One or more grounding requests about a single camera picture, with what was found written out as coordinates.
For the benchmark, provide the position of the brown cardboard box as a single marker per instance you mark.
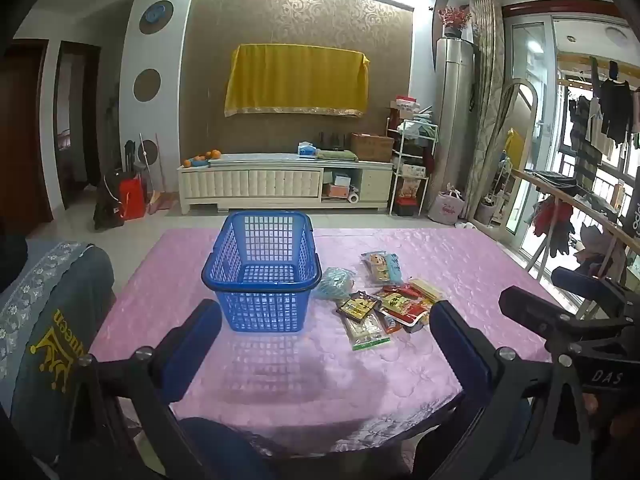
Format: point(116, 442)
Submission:
point(372, 147)

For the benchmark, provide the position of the white metal shelf rack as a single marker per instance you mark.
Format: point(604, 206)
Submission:
point(412, 160)

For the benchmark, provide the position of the blue wall plate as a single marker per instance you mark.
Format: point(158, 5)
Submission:
point(155, 13)

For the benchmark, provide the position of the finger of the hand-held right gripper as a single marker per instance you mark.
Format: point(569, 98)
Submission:
point(530, 310)
point(575, 277)

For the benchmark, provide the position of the yellow cloth cover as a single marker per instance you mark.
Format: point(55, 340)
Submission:
point(295, 80)

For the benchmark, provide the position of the red gloves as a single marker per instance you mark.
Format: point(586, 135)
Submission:
point(552, 222)

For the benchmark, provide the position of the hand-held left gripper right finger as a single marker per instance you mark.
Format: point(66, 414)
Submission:
point(457, 340)

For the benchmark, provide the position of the brown wooden door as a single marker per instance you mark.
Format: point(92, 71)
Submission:
point(22, 140)

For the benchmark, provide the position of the light blue biscuit packet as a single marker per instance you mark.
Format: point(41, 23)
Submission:
point(385, 267)

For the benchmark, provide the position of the patterned beige curtain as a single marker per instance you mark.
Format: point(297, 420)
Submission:
point(487, 85)

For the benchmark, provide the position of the green folded cloth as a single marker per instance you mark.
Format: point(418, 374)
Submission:
point(336, 155)

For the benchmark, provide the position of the pink quilted table cover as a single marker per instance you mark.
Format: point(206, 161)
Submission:
point(300, 385)

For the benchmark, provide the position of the white slippers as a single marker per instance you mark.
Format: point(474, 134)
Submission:
point(465, 226)

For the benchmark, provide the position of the teal net snack packet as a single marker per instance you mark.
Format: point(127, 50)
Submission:
point(334, 284)

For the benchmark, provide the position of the standing air conditioner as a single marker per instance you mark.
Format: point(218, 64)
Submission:
point(452, 110)

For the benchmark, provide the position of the red bag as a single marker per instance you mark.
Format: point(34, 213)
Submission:
point(132, 197)

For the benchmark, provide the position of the white TV cabinet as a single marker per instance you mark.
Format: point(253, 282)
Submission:
point(250, 182)

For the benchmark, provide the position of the blue plastic basket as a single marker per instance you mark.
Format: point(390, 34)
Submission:
point(260, 320)

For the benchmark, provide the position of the hanging clothes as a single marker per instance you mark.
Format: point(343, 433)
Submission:
point(615, 110)

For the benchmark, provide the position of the white paper roll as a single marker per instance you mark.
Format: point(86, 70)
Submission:
point(353, 197)

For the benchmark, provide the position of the orange flat box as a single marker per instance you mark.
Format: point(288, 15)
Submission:
point(338, 191)

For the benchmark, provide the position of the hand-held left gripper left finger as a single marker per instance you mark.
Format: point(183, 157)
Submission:
point(200, 330)

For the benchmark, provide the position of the arched standing mirror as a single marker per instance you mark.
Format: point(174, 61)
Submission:
point(517, 160)

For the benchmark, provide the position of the red snack packet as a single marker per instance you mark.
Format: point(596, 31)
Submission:
point(400, 305)

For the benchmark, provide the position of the red flower vase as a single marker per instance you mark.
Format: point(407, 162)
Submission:
point(454, 20)

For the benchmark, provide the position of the wooden rail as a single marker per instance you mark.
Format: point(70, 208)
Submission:
point(565, 192)

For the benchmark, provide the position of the broom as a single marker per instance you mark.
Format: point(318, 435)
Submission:
point(161, 200)

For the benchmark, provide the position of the blue white box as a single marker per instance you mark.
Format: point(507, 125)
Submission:
point(341, 180)

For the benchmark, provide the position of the dark brown snack packet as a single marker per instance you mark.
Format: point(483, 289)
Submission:
point(357, 307)

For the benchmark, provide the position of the pink shopping bag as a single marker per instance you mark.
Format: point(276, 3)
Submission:
point(445, 207)

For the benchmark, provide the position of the black bag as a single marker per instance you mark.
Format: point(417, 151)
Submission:
point(107, 205)

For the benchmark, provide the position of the blue tissue box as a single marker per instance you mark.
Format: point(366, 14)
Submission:
point(306, 149)

